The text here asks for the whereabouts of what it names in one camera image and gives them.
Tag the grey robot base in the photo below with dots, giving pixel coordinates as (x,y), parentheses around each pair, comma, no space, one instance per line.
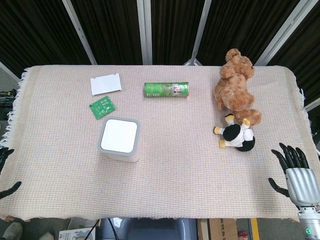
(147,228)

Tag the white square box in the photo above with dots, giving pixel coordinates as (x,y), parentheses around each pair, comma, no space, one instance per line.
(118,140)

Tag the green snack packet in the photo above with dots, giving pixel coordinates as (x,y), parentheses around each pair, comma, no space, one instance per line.
(102,107)

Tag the black white penguin plush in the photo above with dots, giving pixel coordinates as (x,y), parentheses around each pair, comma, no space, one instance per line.
(236,135)

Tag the white shoe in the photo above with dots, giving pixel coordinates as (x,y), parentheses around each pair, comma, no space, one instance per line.
(12,230)

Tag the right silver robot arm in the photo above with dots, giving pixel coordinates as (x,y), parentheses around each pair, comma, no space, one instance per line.
(310,222)

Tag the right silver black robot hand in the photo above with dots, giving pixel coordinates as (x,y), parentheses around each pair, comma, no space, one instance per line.
(298,183)

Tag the white flat card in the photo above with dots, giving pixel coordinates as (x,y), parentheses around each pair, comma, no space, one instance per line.
(106,84)

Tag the brown cardboard box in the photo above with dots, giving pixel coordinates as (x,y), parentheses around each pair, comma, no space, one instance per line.
(220,228)

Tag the printed paper booklet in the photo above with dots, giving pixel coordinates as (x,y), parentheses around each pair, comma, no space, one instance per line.
(75,233)

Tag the brown teddy bear plush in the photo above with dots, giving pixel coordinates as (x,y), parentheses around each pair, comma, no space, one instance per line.
(236,87)

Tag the beige woven tablecloth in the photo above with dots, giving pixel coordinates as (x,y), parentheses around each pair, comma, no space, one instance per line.
(160,185)

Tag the green cylindrical chip can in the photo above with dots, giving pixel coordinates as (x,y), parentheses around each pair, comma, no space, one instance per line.
(166,89)

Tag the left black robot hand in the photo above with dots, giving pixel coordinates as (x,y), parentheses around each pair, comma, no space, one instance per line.
(5,191)

